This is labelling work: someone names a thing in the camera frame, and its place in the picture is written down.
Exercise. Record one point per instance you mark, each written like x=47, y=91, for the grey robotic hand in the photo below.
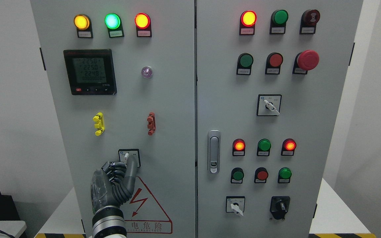
x=114, y=183

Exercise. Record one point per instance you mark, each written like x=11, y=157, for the white rotary light switch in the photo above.
x=125, y=154

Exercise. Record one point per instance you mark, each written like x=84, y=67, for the lit green indicator light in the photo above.
x=114, y=25

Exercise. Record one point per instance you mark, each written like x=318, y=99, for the yellow indicator light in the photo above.
x=83, y=26

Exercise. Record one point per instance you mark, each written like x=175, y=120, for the red danger warning sticker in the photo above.
x=144, y=214

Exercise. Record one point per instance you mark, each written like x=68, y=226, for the yellow terminal connector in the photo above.
x=99, y=124

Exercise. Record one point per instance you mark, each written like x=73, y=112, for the red terminal connector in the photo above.
x=151, y=123

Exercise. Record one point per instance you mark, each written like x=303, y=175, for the white box corner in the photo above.
x=12, y=227

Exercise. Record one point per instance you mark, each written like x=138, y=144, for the black digital power meter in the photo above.
x=90, y=71

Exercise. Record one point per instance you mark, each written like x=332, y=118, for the clear small lamp bulb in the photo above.
x=147, y=72

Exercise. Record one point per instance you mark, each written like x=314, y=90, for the green push button lower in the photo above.
x=237, y=175

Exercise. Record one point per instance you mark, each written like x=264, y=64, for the green push button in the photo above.
x=237, y=175
x=244, y=64

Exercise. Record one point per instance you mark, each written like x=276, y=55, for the lit red indicator middle left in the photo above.
x=238, y=147

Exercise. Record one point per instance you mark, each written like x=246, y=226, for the grey electrical control cabinet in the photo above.
x=194, y=89

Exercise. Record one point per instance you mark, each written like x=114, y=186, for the red push button lower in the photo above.
x=261, y=175

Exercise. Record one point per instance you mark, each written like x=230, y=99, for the red push button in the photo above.
x=273, y=63
x=261, y=175

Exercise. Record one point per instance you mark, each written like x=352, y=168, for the green indicator middle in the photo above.
x=263, y=147

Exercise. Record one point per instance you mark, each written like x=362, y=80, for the lit red indicator light left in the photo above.
x=143, y=25

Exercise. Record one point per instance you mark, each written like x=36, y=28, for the green indicator lower right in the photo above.
x=284, y=175

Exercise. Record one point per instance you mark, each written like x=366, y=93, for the lit red indicator middle right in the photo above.
x=288, y=147

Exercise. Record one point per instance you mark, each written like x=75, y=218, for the green push button upper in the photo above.
x=244, y=64

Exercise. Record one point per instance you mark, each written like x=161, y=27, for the red push button upper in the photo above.
x=273, y=63

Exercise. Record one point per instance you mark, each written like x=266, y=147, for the lit red indicator top right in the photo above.
x=247, y=23

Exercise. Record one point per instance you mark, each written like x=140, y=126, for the red emergency stop button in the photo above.
x=305, y=61

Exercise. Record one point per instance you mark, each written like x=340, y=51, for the green indicator top right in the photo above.
x=278, y=21

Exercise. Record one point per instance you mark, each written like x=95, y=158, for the dark red buzzer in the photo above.
x=309, y=20

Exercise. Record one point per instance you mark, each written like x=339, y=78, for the silver door handle lock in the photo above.
x=213, y=154

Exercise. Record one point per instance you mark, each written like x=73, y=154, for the white rotary switch lower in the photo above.
x=235, y=204

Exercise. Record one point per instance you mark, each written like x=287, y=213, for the black rotary selector switch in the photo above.
x=279, y=206

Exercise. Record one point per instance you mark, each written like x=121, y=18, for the white rotary switch upper right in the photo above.
x=269, y=104

